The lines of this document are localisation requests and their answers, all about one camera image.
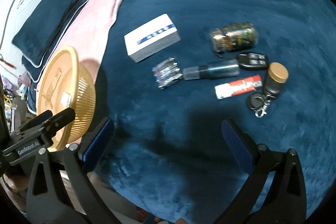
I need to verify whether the white box with blue strip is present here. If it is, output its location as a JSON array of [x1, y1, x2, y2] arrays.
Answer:
[[124, 13, 181, 63]]

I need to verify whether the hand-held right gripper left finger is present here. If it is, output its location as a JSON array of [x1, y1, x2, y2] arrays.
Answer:
[[26, 117, 124, 224]]

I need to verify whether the round black key fob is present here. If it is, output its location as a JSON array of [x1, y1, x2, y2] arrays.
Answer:
[[246, 93, 265, 110]]

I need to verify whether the blue plush blanket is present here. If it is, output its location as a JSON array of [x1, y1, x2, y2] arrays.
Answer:
[[84, 0, 336, 224]]

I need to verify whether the black remote key fob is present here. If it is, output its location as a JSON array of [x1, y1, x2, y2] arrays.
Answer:
[[236, 52, 269, 71]]

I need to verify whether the pack of batteries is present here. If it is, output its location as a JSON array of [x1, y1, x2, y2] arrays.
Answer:
[[152, 57, 184, 89]]

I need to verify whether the black bottle tan cap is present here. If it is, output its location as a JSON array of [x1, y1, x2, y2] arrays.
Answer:
[[262, 62, 289, 100]]

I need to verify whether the clear blue spray bottle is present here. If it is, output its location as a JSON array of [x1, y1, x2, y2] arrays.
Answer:
[[182, 59, 240, 81]]

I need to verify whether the pink blanket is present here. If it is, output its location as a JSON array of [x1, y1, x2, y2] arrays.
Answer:
[[34, 0, 138, 98]]

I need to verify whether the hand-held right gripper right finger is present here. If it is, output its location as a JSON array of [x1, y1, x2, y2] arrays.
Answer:
[[221, 118, 307, 224]]

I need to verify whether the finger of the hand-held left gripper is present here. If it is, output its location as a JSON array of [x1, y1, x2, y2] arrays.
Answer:
[[18, 110, 53, 133], [50, 108, 77, 126]]

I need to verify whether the blue pillow with grey piping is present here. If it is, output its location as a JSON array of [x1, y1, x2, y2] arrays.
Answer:
[[12, 0, 90, 67], [21, 0, 90, 83]]

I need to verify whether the orange plastic basket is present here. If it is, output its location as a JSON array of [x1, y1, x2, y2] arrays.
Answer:
[[36, 46, 97, 152]]

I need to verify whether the glass jar with dark label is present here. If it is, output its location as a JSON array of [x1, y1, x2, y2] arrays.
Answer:
[[210, 21, 259, 52]]

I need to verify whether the person's left hand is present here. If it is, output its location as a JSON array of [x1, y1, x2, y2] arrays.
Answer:
[[4, 174, 29, 193]]

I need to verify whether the red strap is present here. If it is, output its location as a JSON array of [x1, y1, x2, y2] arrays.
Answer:
[[0, 55, 17, 69]]

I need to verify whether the red and white lighter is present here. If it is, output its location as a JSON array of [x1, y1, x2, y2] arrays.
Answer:
[[215, 75, 263, 100]]

